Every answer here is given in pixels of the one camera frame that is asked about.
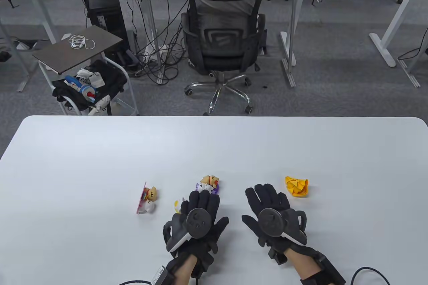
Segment black white controller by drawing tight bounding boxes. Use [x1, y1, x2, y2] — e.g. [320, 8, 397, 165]
[259, 207, 308, 246]
[164, 208, 210, 253]

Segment person's right hand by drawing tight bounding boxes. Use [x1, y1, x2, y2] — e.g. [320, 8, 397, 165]
[241, 183, 308, 264]

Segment purple base bear ornament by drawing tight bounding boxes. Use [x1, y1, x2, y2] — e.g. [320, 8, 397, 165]
[196, 175, 220, 195]

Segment person's right forearm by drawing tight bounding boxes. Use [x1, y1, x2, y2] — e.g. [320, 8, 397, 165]
[287, 247, 335, 285]

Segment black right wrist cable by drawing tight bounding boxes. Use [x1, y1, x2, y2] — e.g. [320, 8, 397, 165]
[349, 266, 391, 285]

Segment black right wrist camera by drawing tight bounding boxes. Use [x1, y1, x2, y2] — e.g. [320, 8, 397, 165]
[313, 252, 346, 285]

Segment side cart with grey top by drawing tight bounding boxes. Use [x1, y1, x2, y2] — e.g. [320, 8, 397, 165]
[32, 25, 139, 116]

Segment yellow cleaning cloth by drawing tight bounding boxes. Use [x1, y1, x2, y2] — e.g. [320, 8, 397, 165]
[285, 176, 309, 197]

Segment white power strip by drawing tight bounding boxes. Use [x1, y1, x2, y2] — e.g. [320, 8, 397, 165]
[144, 44, 169, 62]

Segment black computer tower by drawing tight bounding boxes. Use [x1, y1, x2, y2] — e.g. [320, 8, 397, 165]
[85, 0, 130, 52]

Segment white earphones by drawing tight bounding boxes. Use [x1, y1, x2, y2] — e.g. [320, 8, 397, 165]
[69, 35, 95, 49]

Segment person's left forearm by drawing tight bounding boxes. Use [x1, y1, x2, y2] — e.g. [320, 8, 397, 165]
[167, 255, 214, 285]

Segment black mesh office chair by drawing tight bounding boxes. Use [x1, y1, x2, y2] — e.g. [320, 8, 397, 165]
[181, 0, 267, 116]

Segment tangle of black cables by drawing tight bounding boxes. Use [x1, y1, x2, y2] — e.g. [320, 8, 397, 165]
[124, 0, 189, 85]

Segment pink base bear ornament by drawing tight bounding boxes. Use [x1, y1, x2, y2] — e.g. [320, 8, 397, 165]
[136, 182, 157, 215]

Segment person's left hand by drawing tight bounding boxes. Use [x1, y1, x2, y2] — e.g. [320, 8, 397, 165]
[163, 190, 230, 262]

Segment black bag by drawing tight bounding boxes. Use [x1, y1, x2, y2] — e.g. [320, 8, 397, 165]
[52, 60, 128, 111]

